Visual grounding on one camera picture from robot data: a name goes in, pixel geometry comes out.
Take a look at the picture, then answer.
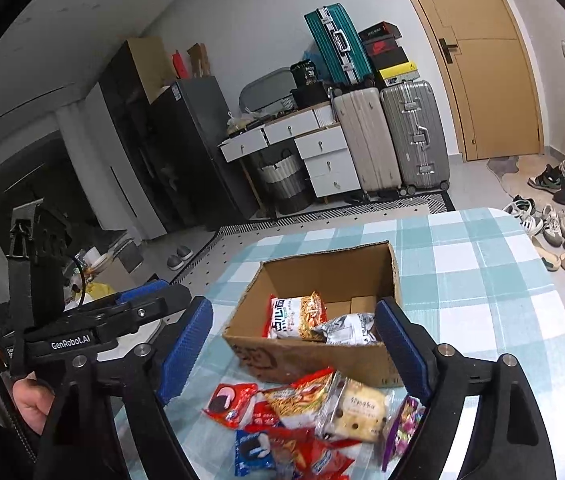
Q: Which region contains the grey oval tray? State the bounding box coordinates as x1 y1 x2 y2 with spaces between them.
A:
239 67 298 113

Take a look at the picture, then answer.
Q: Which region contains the black white snack packet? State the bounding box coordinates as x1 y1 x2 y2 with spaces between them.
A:
311 312 378 346

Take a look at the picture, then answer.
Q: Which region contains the silver suitcase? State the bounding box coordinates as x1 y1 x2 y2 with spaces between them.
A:
380 79 452 196

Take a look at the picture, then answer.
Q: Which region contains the small red snack packet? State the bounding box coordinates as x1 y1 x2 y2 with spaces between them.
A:
243 400 286 433

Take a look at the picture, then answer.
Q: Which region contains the wooden door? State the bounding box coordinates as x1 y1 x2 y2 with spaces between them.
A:
387 0 546 162

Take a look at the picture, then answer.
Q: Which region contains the red cookie packet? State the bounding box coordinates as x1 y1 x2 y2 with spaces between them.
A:
202 382 260 430

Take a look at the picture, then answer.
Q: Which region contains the yellow plastic bag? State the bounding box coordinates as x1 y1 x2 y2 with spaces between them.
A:
85 282 116 303

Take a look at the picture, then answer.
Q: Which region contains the blue cookie packet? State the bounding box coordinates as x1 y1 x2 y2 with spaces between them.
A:
234 430 278 478

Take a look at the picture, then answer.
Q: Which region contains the purple candy packet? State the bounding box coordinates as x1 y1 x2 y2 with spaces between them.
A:
381 394 427 471

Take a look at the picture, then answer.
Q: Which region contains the person's left hand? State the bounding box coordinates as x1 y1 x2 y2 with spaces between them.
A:
12 376 56 436

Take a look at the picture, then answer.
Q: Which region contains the black door handle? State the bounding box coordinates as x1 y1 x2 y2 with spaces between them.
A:
439 37 461 65

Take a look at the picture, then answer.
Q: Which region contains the white drawer desk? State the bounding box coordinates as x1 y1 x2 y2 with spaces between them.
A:
218 101 363 211

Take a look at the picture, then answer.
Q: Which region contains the brown paper bag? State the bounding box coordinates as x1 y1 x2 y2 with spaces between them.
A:
186 42 212 78

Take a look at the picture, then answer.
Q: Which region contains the white orange noodle snack packet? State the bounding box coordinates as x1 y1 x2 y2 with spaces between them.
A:
266 291 328 343

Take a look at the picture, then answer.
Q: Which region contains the large plain cardboard box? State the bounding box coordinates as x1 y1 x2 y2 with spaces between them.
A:
127 35 173 106

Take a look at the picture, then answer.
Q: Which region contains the beige suitcase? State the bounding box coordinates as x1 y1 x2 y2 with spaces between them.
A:
333 87 403 201

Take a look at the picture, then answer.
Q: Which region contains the black cabinet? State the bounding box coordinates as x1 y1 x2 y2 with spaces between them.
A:
150 76 260 233

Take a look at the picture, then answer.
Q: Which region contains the teal white checked tablecloth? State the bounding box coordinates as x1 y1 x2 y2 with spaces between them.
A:
112 207 565 480

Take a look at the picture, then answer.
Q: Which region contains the brown cardboard box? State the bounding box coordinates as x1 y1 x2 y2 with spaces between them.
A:
222 241 406 388

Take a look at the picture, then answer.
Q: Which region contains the clear bread packet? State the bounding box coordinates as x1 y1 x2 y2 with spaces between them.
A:
317 375 396 443

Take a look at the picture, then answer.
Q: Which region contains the red bag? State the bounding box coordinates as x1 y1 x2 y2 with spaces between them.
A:
171 50 190 81

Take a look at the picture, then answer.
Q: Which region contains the teal suitcase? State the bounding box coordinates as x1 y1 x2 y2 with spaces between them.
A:
304 4 376 88

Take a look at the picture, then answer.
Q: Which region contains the red black shoebox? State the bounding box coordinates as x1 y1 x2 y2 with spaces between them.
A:
363 40 399 59

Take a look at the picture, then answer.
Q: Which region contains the black white patterned floor mat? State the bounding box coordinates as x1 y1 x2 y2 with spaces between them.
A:
220 192 456 236

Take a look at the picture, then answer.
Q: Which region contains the orange red noodle snack packet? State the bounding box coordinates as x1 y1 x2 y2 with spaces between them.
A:
262 367 337 428

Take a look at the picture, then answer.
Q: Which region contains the black bag white label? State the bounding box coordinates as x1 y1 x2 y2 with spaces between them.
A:
290 60 331 103

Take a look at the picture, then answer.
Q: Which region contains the grey dotted floor mat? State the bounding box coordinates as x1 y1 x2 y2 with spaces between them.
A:
170 225 263 286

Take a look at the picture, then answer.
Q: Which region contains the dark tall cabinet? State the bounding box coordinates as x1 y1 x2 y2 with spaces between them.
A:
97 37 183 241

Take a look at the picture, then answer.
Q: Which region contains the striped laundry basket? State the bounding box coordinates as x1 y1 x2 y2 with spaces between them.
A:
255 149 313 213

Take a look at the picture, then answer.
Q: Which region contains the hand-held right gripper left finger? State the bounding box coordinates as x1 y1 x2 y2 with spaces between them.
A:
35 296 214 480

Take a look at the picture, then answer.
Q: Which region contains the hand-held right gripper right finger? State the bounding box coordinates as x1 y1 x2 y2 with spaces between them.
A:
373 297 558 480

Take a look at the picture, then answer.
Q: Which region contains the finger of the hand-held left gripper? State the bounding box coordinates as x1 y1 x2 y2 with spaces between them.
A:
90 286 192 333
112 280 172 307

